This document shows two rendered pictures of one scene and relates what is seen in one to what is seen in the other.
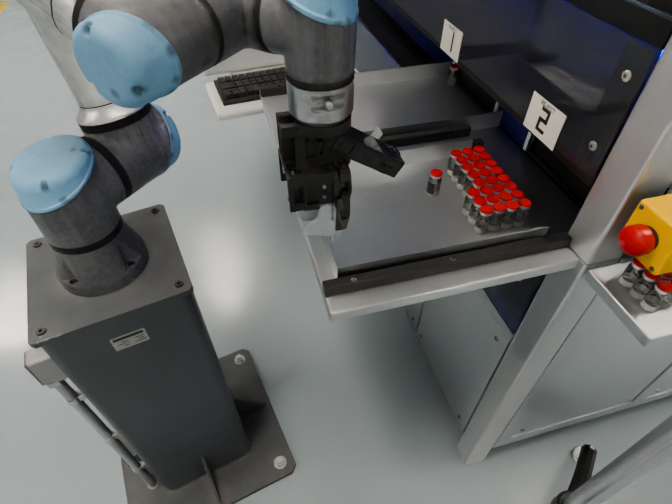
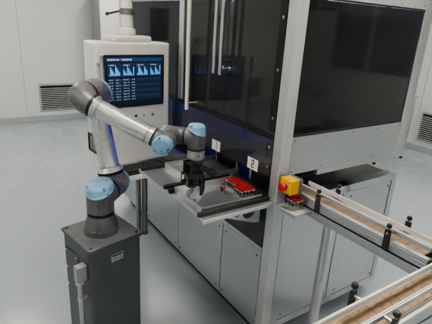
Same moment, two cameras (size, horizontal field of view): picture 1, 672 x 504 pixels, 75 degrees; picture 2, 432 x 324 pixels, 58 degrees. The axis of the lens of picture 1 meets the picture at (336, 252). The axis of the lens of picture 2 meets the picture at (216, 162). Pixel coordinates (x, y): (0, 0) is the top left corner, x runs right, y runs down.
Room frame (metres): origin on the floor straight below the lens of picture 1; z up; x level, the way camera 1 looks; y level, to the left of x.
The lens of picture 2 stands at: (-1.06, 0.46, 1.68)
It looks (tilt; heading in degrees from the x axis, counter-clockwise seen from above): 20 degrees down; 341
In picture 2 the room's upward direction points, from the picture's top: 3 degrees clockwise
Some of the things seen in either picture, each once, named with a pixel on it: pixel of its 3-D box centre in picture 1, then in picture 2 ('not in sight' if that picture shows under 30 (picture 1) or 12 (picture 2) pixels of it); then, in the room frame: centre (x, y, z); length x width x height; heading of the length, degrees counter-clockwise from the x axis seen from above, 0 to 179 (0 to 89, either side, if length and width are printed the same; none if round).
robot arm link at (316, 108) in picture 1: (321, 97); (196, 154); (0.47, 0.02, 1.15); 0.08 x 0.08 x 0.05
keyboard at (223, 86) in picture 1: (287, 78); (143, 166); (1.23, 0.14, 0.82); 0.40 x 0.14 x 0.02; 111
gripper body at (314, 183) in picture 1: (316, 157); (193, 171); (0.47, 0.03, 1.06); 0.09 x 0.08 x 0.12; 105
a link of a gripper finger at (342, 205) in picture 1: (338, 202); (200, 185); (0.46, 0.00, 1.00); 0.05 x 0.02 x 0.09; 15
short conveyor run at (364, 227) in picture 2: not in sight; (359, 218); (0.17, -0.63, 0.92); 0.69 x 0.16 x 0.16; 15
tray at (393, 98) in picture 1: (404, 100); (201, 167); (0.95, -0.16, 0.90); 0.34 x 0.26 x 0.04; 105
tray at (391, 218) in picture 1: (414, 201); (217, 193); (0.59, -0.13, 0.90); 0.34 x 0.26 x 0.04; 105
